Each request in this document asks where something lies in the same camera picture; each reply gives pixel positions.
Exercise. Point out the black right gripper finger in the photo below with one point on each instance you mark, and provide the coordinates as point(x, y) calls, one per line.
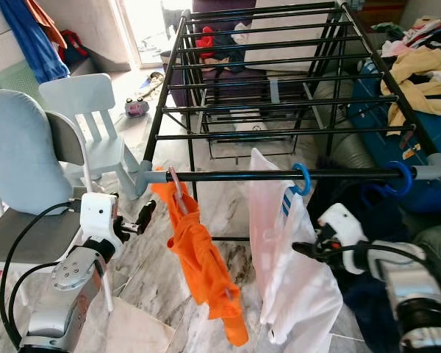
point(310, 251)

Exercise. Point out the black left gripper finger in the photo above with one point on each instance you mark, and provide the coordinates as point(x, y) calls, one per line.
point(147, 213)

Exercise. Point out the white shirt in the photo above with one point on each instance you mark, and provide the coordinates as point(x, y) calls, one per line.
point(294, 287)

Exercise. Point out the blue plastic hanger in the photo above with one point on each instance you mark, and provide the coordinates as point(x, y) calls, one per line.
point(410, 176)
point(309, 180)

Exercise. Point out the pink plastic hanger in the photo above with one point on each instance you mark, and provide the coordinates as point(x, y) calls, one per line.
point(173, 175)

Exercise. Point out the orange garment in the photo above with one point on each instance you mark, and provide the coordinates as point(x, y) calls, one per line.
point(202, 257)

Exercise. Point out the black metal drying rack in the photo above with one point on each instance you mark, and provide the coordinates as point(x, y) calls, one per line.
point(250, 176)

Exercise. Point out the grey folding chair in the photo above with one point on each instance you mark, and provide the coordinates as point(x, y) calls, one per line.
point(29, 235)

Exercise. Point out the blue suitcase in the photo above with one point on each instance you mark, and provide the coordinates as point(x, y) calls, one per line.
point(378, 140)

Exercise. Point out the light blue chair cushion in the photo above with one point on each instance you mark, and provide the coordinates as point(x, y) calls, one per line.
point(22, 154)

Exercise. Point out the colourful floor cloth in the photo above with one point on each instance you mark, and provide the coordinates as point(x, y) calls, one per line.
point(153, 82)

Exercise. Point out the light blue child chair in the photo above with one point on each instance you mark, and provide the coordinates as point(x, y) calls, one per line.
point(77, 95)

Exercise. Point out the white printed pillow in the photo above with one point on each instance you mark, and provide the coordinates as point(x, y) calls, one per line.
point(252, 123)

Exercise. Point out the purple sofa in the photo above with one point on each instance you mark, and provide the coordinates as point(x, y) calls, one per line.
point(224, 79)

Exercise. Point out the red black bag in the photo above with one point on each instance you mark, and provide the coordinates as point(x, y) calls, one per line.
point(75, 48)

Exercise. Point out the small red cloth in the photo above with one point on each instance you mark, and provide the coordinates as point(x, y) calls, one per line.
point(204, 40)

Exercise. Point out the green board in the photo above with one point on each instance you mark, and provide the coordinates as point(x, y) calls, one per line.
point(11, 77)

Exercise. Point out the mustard garment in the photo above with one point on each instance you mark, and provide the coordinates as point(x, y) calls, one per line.
point(419, 73)

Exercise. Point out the blue hanging garment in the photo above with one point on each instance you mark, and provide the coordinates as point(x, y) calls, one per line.
point(29, 37)

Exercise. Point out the orange hanging cloth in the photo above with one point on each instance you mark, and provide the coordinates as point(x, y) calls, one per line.
point(48, 22)

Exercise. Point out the white mattress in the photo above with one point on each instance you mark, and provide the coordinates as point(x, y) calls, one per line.
point(294, 33)

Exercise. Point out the mixed clothes pile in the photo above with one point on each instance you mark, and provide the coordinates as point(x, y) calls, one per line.
point(426, 31)

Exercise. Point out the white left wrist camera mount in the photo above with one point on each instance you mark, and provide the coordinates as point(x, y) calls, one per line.
point(99, 217)

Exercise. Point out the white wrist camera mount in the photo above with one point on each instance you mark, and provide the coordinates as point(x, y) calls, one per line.
point(99, 217)
point(342, 220)

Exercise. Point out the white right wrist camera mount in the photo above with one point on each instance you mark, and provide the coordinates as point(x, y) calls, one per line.
point(342, 220)

